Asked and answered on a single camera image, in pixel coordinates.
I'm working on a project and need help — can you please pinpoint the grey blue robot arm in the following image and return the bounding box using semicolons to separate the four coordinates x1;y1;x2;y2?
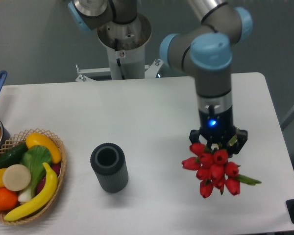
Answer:
68;0;253;155

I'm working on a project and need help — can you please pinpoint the dark red vegetable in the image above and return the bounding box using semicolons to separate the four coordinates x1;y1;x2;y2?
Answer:
36;163;61;195

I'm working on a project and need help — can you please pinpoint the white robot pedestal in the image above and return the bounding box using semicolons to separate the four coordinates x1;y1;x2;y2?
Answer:
76;13;164;82

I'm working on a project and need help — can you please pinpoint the beige round slice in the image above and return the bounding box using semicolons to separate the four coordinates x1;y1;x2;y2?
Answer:
2;164;31;191

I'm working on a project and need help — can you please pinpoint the green bok choy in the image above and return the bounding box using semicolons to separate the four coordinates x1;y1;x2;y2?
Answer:
18;145;52;204

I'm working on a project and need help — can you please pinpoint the orange fruit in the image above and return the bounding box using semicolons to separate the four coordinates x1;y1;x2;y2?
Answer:
0;188;18;211

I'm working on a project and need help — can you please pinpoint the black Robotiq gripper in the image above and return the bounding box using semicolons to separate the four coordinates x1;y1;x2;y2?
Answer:
189;107;248;158

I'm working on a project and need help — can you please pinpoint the red tulip bouquet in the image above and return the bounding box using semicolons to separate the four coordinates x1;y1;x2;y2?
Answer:
181;143;261;198

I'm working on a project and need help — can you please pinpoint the green cucumber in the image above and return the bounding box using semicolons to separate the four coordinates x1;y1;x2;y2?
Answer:
0;142;28;169

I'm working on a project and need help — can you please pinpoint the dark grey ribbed vase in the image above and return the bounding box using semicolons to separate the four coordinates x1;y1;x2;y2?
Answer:
90;143;129;193

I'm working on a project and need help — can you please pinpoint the woven wicker basket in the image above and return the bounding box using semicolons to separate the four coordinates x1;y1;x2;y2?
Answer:
0;128;67;225

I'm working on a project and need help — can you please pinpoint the yellow banana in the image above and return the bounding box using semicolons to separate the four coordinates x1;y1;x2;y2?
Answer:
4;163;58;222

